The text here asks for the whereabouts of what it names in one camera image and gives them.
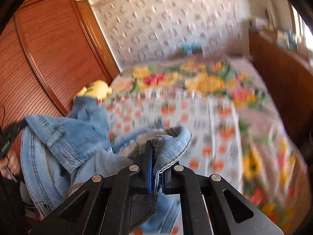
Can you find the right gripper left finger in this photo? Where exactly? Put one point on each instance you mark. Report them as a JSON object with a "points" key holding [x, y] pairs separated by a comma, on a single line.
{"points": [[103, 204]]}

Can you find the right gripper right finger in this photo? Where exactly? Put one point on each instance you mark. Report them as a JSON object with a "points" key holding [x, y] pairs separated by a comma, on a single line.
{"points": [[210, 205]]}

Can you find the light blue denim jeans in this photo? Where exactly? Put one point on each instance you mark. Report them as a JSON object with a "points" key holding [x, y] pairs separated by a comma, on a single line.
{"points": [[59, 154]]}

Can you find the person's left hand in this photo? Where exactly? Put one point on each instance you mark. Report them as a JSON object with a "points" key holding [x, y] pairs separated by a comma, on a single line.
{"points": [[11, 161]]}

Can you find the orange print bed sheet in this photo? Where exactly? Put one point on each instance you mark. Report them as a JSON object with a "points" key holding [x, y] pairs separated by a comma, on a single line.
{"points": [[201, 133]]}

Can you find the pink floral blanket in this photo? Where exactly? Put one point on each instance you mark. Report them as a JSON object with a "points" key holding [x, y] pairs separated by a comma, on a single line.
{"points": [[274, 173]]}

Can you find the wooden louvered wardrobe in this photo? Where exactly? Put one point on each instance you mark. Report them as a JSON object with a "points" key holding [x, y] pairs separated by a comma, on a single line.
{"points": [[50, 49]]}

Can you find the yellow plush toy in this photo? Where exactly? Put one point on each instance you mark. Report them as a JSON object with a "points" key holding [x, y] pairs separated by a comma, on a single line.
{"points": [[98, 90]]}

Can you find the wooden sideboard cabinet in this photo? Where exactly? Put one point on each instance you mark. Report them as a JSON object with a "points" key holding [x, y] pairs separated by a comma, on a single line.
{"points": [[289, 84]]}

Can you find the cardboard box with blue items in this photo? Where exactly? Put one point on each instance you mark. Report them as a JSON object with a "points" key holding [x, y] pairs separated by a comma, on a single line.
{"points": [[191, 49]]}

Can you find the circle pattern sheer curtain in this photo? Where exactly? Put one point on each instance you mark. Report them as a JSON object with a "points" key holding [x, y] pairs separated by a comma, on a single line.
{"points": [[152, 30]]}

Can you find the window with wooden frame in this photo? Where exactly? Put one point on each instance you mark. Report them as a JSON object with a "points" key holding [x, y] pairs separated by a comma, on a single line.
{"points": [[300, 29]]}

